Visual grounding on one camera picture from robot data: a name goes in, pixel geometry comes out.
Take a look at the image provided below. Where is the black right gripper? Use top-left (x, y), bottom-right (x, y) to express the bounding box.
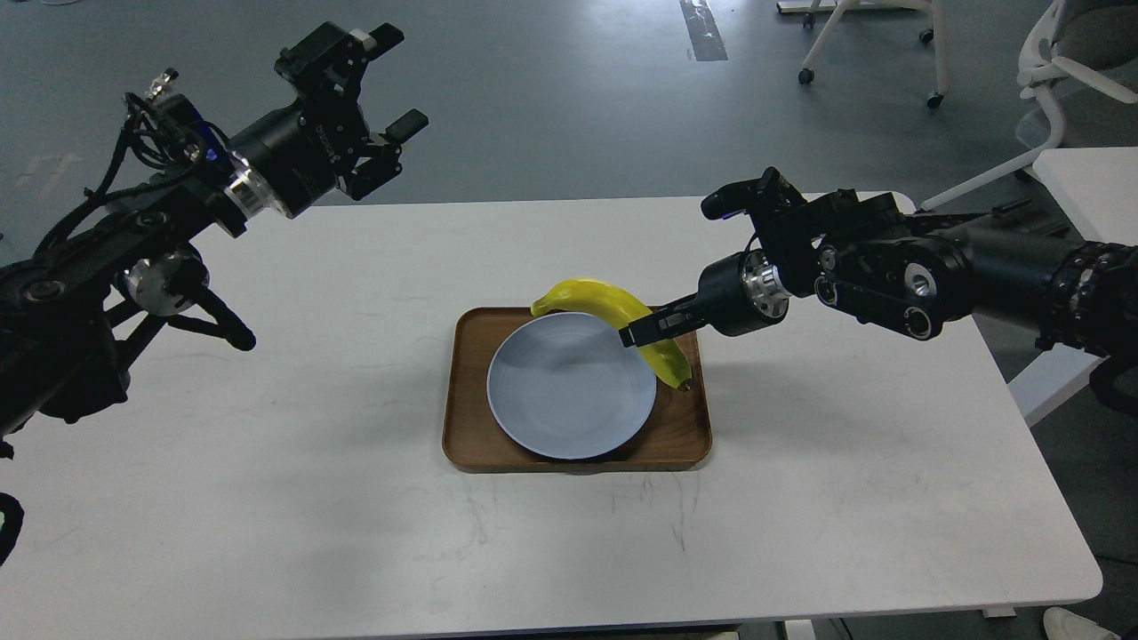
top-left (618, 251), bottom-right (791, 348)

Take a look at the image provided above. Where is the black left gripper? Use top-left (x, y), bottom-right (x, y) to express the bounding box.
top-left (225, 23), bottom-right (429, 219)

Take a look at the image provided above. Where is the yellow banana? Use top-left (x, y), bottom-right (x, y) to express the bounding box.
top-left (529, 278), bottom-right (694, 389)

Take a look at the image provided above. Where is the light blue plate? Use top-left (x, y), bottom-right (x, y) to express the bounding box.
top-left (486, 312), bottom-right (657, 460)

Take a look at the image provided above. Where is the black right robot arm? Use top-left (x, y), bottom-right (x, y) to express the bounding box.
top-left (618, 167), bottom-right (1135, 416)

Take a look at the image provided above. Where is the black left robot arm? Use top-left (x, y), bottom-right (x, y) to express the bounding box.
top-left (1, 23), bottom-right (429, 435)

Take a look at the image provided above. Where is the brown wooden tray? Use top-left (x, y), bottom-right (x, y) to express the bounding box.
top-left (440, 307), bottom-right (714, 474)

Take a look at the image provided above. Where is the grey floor tape strip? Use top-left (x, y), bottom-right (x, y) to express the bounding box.
top-left (679, 0), bottom-right (729, 61)

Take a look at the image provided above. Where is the white rolling chair base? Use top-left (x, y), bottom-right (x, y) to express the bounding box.
top-left (775, 1), bottom-right (950, 113)

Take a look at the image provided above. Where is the white shoe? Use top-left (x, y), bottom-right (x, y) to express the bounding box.
top-left (1042, 607), bottom-right (1122, 640)

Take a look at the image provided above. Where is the white office chair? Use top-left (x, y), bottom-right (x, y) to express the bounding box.
top-left (920, 1), bottom-right (1137, 212)

